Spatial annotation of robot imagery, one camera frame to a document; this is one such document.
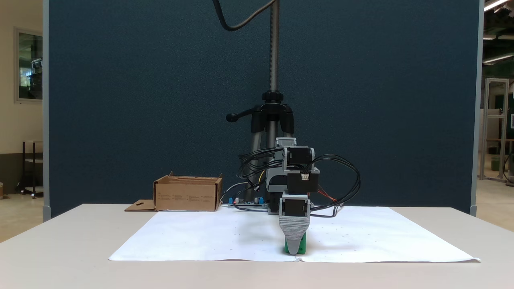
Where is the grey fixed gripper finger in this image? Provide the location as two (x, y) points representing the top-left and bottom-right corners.
(278, 216), (311, 256)

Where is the green die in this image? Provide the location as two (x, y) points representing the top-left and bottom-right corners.
(285, 231), (307, 255)

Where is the circuit board with blue capacitors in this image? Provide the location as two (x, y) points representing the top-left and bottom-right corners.
(228, 196), (268, 209)

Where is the white paper sheet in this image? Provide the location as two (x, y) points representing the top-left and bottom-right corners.
(108, 207), (481, 264)

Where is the brown cardboard box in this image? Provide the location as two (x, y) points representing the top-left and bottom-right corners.
(124, 171), (223, 212)

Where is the black tripod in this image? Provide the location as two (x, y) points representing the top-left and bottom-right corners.
(226, 0), (296, 201)

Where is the dark blue partition panel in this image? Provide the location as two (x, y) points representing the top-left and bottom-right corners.
(42, 0), (484, 221)

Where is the long ceiling light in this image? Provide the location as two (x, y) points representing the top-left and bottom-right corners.
(483, 52), (514, 65)
(484, 0), (509, 12)

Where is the black shelf cart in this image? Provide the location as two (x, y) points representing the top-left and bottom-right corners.
(16, 140), (44, 199)

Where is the black cable on table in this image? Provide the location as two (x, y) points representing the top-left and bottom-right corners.
(310, 201), (345, 218)

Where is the black servo wire bundle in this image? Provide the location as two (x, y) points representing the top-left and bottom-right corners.
(236, 147), (361, 212)

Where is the grey cable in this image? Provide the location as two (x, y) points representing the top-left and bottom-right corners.
(220, 182), (258, 205)

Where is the thick black hanging cable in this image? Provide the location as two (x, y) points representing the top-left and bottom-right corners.
(212, 0), (278, 32)

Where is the aluminium frame stand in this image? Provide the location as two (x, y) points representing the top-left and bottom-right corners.
(479, 78), (510, 182)

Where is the framed wall window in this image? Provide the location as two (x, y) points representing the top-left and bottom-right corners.
(14, 27), (43, 104)

